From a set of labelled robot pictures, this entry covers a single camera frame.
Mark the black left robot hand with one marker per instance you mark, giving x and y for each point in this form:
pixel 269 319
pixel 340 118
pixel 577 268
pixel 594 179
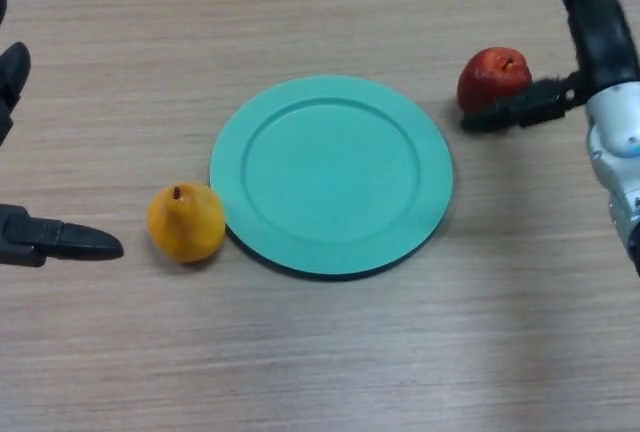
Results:
pixel 30 239

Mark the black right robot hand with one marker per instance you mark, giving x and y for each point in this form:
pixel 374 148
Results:
pixel 607 47

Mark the red apple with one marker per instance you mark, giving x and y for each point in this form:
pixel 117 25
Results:
pixel 490 79

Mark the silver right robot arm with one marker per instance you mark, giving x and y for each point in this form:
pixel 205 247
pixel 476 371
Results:
pixel 617 152

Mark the green round plate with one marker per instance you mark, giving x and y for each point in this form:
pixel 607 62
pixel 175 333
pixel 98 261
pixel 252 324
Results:
pixel 331 177

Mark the yellow pear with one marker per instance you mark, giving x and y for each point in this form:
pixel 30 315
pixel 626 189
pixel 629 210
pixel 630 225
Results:
pixel 187 227

